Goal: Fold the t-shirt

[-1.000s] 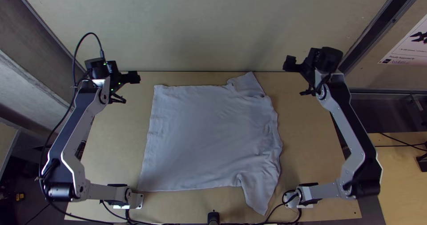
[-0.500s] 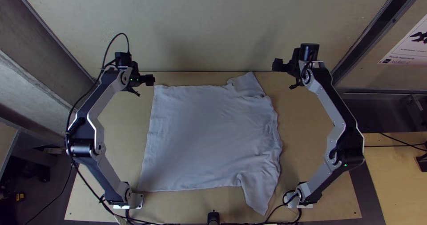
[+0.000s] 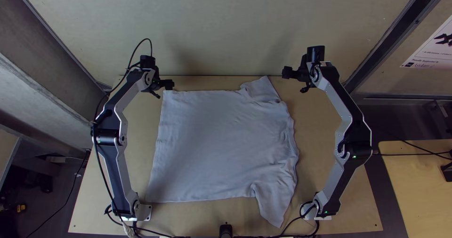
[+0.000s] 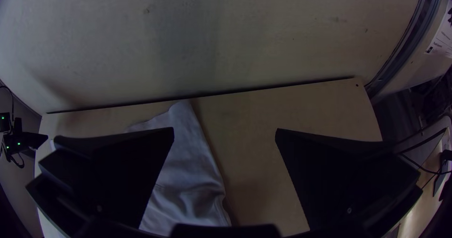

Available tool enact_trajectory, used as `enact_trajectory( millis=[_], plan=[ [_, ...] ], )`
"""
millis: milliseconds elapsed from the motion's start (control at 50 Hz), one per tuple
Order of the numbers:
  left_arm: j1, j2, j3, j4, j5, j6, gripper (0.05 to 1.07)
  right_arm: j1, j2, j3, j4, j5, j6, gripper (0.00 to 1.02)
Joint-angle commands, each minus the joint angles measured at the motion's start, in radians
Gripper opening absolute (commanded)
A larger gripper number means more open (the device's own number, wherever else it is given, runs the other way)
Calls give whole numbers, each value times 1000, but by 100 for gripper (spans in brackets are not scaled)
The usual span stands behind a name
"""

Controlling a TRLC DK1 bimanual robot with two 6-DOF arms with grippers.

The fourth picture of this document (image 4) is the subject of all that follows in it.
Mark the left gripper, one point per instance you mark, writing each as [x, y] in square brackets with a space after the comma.
[33, 140]

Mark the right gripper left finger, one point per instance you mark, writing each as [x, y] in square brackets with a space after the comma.
[113, 174]

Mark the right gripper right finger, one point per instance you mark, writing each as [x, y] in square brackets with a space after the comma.
[339, 181]

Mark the white t-shirt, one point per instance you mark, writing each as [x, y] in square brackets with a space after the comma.
[187, 167]

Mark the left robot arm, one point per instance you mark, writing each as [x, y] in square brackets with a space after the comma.
[10, 142]

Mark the white paper poster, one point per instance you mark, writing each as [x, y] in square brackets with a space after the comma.
[443, 37]

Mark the dark metal partition frame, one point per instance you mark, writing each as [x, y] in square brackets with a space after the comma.
[406, 47]

